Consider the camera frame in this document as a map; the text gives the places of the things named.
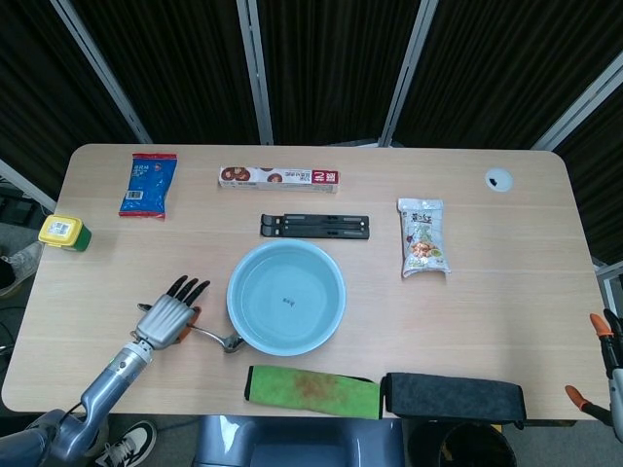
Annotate green jar yellow lid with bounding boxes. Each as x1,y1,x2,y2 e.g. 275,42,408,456
37,213,93,253

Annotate grey shoe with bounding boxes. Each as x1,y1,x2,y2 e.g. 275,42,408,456
0,241,45,299

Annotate right robot hand orange tips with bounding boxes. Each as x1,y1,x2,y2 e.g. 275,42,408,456
564,308,623,429

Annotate white cable grommet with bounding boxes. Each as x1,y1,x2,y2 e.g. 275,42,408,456
484,167,514,193

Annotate blue snack bag red edges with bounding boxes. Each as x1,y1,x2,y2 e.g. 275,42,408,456
118,152,178,221

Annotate black folding stand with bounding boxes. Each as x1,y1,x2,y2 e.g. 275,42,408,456
259,212,371,241

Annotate white peanut snack bag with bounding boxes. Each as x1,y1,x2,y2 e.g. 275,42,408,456
396,197,452,279

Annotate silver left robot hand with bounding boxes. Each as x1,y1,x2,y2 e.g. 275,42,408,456
134,274,212,350

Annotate dark partition panel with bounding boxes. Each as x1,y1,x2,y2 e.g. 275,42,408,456
391,0,623,150
72,0,267,145
554,72,623,267
0,0,142,196
260,0,415,146

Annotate black equipment box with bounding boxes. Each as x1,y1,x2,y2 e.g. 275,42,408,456
0,187,38,228

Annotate grey partition post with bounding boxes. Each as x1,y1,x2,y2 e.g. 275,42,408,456
0,158,58,213
51,0,153,145
236,0,275,146
529,62,623,152
378,0,440,148

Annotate green stained cloth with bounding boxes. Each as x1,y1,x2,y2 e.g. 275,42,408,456
242,364,382,420

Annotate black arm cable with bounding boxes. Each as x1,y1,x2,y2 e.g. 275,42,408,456
60,396,96,419

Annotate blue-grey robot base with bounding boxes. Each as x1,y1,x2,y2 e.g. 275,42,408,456
192,414,406,467

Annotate metal ladle with black handle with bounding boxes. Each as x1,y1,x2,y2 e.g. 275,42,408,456
189,324,245,355

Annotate light blue bowl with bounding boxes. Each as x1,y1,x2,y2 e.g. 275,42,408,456
226,241,348,357

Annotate black white sneaker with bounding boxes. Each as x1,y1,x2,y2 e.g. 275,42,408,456
93,419,160,467

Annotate long white red foil box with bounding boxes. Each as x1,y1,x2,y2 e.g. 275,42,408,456
217,165,341,196

